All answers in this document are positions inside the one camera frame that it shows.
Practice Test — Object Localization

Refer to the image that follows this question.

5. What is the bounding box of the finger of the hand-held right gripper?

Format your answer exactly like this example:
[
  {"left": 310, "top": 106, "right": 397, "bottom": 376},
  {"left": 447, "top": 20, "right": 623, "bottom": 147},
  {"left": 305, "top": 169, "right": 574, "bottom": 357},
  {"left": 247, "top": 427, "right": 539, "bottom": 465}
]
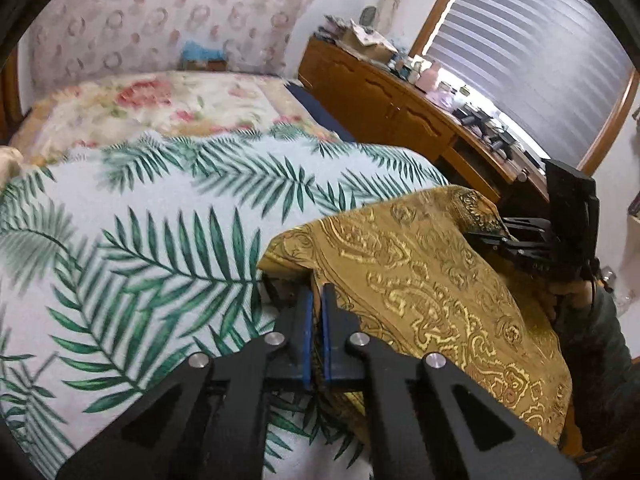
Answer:
[
  {"left": 468, "top": 232, "right": 552, "bottom": 275},
  {"left": 501, "top": 215, "right": 550, "bottom": 235}
]

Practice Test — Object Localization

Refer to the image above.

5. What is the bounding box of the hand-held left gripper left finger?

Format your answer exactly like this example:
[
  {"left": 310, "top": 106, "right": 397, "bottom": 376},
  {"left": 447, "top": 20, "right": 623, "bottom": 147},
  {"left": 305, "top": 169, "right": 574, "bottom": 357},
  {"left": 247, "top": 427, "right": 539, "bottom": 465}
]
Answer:
[{"left": 57, "top": 275, "right": 316, "bottom": 480}]

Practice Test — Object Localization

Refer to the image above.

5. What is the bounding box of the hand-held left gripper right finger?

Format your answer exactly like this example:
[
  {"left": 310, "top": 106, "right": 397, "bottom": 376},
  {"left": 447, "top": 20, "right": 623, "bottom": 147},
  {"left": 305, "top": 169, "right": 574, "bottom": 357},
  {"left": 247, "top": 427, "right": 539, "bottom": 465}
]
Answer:
[{"left": 322, "top": 283, "right": 584, "bottom": 480}]

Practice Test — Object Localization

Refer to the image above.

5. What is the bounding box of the golden patterned shirt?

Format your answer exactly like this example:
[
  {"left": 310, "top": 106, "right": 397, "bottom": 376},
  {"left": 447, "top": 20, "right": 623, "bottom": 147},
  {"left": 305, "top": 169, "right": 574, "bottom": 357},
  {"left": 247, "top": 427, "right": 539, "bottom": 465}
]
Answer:
[{"left": 257, "top": 185, "right": 574, "bottom": 449}]

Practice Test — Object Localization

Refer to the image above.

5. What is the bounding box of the person's right forearm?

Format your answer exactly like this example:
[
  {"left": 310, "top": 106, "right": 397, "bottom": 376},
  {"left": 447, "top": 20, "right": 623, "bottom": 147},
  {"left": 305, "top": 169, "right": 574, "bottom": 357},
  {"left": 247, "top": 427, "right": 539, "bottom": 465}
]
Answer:
[{"left": 554, "top": 285, "right": 637, "bottom": 457}]

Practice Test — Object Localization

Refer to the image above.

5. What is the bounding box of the person's right hand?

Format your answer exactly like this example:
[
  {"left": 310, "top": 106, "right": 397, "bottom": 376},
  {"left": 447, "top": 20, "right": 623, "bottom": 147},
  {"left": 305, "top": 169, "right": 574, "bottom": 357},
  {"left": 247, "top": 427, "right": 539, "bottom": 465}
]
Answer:
[{"left": 544, "top": 279, "right": 597, "bottom": 325}]

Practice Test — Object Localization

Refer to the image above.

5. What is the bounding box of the black tool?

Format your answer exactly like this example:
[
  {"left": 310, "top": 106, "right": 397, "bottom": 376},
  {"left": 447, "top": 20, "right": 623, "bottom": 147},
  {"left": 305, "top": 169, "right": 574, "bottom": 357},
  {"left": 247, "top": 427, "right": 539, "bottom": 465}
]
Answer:
[{"left": 459, "top": 109, "right": 517, "bottom": 155}]

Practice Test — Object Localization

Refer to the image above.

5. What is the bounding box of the striped window blind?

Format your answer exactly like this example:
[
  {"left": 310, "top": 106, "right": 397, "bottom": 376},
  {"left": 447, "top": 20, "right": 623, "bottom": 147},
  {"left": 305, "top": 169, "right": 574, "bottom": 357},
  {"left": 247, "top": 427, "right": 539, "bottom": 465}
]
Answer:
[{"left": 424, "top": 0, "right": 637, "bottom": 167}]

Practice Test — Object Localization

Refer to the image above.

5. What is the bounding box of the pink bottle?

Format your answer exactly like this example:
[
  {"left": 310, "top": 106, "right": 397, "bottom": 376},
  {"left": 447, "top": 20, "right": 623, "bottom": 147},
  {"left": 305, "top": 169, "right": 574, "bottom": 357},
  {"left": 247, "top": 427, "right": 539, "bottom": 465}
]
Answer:
[{"left": 419, "top": 59, "right": 444, "bottom": 93}]

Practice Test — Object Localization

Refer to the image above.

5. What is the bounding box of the wooden cabinet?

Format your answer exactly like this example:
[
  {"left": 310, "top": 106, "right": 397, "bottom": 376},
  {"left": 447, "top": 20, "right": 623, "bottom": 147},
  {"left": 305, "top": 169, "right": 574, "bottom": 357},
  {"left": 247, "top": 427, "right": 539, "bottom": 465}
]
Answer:
[{"left": 298, "top": 35, "right": 557, "bottom": 207}]

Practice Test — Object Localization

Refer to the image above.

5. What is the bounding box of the palm leaf print blanket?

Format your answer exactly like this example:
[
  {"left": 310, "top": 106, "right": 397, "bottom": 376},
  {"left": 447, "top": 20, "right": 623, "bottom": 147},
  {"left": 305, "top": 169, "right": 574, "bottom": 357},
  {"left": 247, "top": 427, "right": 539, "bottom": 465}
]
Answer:
[{"left": 0, "top": 129, "right": 452, "bottom": 480}]

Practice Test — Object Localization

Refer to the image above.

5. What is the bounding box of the open cardboard box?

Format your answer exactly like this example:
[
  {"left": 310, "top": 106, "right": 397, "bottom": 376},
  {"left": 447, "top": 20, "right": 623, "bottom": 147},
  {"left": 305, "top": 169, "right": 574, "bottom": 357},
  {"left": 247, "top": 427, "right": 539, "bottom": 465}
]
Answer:
[{"left": 342, "top": 19, "right": 399, "bottom": 62}]

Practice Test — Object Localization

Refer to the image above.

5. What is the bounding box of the floral print blanket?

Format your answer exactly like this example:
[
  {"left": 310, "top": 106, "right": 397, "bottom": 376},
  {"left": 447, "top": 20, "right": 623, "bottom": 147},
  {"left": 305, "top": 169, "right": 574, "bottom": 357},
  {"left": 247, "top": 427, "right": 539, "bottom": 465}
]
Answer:
[{"left": 9, "top": 70, "right": 347, "bottom": 167}]

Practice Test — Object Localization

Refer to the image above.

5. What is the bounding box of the cardboard box with blue cloth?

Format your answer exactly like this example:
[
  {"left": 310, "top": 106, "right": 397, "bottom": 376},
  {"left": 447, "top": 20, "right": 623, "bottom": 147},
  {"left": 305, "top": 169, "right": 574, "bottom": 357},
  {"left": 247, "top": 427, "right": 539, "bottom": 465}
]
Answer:
[{"left": 179, "top": 40, "right": 229, "bottom": 72}]

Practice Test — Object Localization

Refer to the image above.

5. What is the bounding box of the sheer circle pattern curtain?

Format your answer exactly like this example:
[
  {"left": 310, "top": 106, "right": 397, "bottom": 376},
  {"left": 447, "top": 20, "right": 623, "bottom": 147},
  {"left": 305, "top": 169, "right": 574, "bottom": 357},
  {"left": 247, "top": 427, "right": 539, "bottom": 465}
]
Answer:
[{"left": 22, "top": 0, "right": 334, "bottom": 87}]

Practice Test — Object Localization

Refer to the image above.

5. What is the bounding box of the wooden louvered wardrobe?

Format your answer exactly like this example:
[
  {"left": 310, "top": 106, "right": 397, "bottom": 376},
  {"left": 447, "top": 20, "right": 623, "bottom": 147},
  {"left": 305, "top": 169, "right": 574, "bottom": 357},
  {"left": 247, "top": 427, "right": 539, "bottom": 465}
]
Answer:
[{"left": 0, "top": 50, "right": 24, "bottom": 137}]

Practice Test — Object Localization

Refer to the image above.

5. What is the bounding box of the wooden window frame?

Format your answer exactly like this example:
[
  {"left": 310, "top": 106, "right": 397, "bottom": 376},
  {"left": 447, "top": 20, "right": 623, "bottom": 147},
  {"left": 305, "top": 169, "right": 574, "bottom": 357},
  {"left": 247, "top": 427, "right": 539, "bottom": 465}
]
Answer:
[{"left": 409, "top": 0, "right": 640, "bottom": 177}]

